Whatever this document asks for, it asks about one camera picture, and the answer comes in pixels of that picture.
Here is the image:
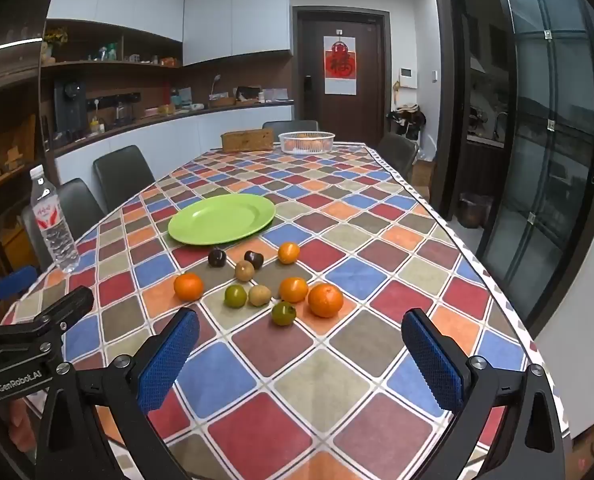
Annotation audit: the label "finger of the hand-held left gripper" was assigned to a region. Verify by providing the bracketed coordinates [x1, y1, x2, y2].
[0, 265, 39, 311]
[37, 286, 96, 333]

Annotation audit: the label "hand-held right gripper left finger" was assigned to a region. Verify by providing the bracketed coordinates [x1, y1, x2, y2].
[34, 307, 201, 480]

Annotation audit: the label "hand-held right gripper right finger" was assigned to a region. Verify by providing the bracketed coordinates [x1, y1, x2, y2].
[401, 308, 568, 480]

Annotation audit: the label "green tomato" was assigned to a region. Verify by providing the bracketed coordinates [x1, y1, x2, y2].
[224, 284, 248, 309]
[271, 301, 297, 327]

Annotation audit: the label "large orange tangerine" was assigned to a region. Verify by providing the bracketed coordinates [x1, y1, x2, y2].
[307, 283, 344, 319]

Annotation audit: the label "green plate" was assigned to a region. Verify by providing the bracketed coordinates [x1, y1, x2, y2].
[167, 193, 277, 246]

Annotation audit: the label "clear water bottle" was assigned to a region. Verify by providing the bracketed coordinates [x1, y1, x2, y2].
[30, 164, 80, 274]

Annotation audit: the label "dark dining chair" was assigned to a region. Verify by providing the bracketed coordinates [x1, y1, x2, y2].
[377, 132, 420, 181]
[93, 145, 156, 213]
[20, 178, 105, 271]
[262, 120, 319, 137]

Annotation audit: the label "checkered tablecloth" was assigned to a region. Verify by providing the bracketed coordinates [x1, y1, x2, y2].
[0, 141, 572, 480]

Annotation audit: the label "dark trash bin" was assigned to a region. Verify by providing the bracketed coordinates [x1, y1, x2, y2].
[458, 192, 494, 229]

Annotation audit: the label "glass display cabinet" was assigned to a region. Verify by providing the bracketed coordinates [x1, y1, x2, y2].
[0, 0, 73, 281]

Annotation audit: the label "black water dispenser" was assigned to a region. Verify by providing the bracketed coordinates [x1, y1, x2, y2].
[54, 80, 88, 141]

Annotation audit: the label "white counter cabinet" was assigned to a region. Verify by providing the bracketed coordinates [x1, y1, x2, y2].
[54, 100, 295, 186]

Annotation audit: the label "glass sliding door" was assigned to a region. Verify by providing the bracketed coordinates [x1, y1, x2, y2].
[477, 0, 594, 331]

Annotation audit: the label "brown woven box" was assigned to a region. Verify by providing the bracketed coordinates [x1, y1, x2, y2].
[221, 128, 275, 152]

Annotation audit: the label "pile of dark bags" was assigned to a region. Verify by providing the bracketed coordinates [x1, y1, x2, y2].
[387, 104, 427, 141]

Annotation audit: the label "heap of small oranges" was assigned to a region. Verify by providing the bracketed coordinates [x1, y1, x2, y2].
[284, 139, 330, 153]

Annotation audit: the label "white plastic basket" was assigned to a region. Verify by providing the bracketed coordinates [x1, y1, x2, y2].
[278, 131, 336, 155]

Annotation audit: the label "dark brown door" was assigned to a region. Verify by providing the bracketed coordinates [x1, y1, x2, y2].
[292, 6, 392, 148]

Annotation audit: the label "red and white door poster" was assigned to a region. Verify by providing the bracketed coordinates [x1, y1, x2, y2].
[324, 36, 358, 95]

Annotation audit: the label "wooden wall shelf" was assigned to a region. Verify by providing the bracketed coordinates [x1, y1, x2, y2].
[40, 19, 184, 126]

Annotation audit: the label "white wall cabinets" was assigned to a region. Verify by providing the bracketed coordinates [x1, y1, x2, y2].
[47, 0, 293, 66]

